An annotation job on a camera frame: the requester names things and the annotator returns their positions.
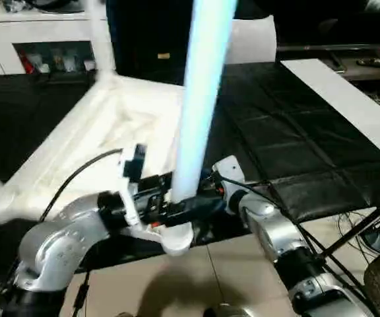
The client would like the dark grey robot body part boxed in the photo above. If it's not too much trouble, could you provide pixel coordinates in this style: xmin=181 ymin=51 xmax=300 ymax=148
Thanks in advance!
xmin=213 ymin=304 xmax=243 ymax=317

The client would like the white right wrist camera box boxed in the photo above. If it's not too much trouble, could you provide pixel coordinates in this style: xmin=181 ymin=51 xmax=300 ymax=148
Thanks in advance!
xmin=211 ymin=156 xmax=245 ymax=182

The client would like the white plastic bag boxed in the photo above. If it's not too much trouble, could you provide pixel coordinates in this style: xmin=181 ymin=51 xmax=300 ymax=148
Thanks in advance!
xmin=226 ymin=17 xmax=278 ymax=65

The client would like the white plastic table top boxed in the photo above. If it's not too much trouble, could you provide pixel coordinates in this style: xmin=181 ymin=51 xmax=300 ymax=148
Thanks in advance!
xmin=0 ymin=71 xmax=197 ymax=257

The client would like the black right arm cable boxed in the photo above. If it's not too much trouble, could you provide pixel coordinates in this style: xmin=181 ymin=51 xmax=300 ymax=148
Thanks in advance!
xmin=233 ymin=178 xmax=369 ymax=291

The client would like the black stand leg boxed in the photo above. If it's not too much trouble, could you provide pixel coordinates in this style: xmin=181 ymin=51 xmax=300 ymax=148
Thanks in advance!
xmin=319 ymin=211 xmax=380 ymax=258

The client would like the white flat board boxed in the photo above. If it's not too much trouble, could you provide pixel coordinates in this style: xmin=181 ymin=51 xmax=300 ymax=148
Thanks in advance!
xmin=281 ymin=58 xmax=380 ymax=166

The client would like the white cabinet with glass doors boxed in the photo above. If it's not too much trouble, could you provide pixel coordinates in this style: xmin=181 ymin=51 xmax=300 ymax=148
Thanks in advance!
xmin=0 ymin=0 xmax=115 ymax=75

